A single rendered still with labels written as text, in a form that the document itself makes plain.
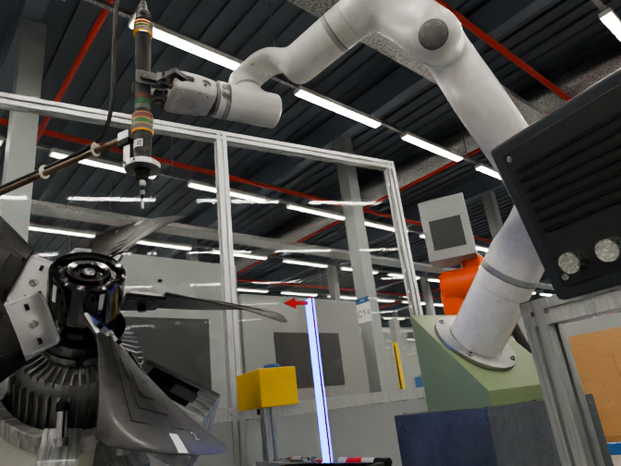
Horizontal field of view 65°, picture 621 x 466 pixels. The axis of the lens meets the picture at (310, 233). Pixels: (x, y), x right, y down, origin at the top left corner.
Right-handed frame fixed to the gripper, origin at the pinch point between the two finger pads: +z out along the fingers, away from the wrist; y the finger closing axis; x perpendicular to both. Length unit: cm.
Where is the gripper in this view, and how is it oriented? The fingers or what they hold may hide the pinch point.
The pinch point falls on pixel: (143, 84)
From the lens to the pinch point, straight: 115.4
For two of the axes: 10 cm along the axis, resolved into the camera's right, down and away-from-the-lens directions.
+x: -1.1, -9.3, 3.4
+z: -8.7, -0.7, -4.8
